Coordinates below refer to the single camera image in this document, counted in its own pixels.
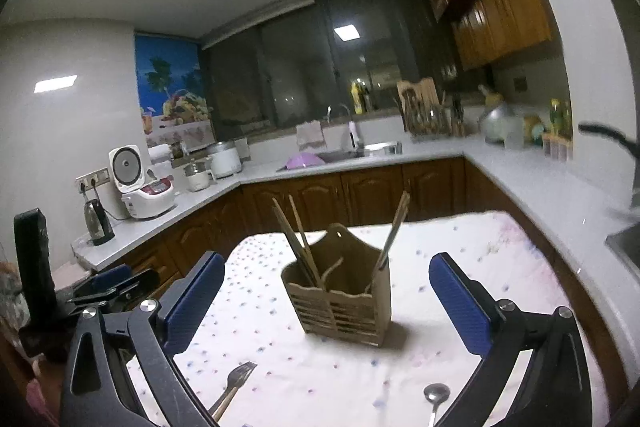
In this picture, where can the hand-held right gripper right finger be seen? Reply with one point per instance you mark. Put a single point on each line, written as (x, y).
(460, 307)

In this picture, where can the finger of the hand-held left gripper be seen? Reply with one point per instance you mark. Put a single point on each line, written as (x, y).
(135, 287)
(112, 278)

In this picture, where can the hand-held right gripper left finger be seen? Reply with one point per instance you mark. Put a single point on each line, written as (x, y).
(192, 302)

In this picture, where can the wooden chopstick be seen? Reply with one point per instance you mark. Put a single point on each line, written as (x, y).
(295, 242)
(395, 227)
(302, 237)

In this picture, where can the wooden slatted utensil holder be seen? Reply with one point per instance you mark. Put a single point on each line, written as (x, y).
(345, 312)

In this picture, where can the person's left hand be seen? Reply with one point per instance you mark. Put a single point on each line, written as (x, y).
(40, 399)

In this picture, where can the black steel electric kettle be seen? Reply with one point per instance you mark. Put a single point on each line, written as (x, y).
(100, 227)

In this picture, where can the white red rice cooker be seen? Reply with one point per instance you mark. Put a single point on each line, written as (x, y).
(150, 199)

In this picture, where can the metal fork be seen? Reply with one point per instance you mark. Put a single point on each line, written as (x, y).
(239, 377)

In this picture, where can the metal spoon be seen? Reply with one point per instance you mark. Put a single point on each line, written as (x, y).
(436, 393)

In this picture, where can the small lidded metal pot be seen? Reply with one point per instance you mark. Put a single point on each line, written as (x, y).
(197, 177)

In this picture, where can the floral printed white tablecloth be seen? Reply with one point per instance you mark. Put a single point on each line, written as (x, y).
(300, 372)

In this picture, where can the white paper roll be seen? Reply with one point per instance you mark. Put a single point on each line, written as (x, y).
(160, 153)

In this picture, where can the white kitchen countertop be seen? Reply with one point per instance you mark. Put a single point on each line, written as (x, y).
(525, 187)

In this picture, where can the white electric cooker pot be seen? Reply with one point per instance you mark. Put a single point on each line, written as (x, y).
(225, 159)

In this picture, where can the steel kitchen sink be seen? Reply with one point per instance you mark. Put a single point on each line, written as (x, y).
(627, 242)
(350, 155)

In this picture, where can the pink plastic basin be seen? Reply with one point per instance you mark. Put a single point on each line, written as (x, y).
(305, 161)

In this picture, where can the silver metal pot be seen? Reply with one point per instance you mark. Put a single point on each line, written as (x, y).
(497, 124)

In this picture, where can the row of spice jars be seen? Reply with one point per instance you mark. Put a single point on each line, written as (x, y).
(557, 147)

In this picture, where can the wooden dish rack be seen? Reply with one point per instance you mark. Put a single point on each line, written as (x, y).
(425, 122)

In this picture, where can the dark knife block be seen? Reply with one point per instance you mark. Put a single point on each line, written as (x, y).
(457, 117)

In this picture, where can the round glass jar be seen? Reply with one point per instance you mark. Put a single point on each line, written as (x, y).
(532, 129)

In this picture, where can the white slim bottle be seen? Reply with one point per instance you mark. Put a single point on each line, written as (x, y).
(353, 137)

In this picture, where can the beige hanging towel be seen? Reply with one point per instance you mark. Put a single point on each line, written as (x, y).
(309, 134)

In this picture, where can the beach print roller blind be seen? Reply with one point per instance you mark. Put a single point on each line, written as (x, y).
(170, 82)

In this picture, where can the yellow green drink bottle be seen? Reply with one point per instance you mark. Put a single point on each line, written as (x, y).
(560, 119)

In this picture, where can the wooden cutting board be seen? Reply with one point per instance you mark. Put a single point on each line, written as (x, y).
(417, 89)

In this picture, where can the yellow detergent bottle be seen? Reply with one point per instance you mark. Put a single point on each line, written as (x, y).
(358, 99)

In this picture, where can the chrome sink faucet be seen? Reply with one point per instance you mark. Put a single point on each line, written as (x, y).
(329, 114)

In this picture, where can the dark kitchen window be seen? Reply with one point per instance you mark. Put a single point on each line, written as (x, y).
(290, 72)

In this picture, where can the wall power socket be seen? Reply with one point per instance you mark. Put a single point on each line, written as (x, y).
(92, 179)

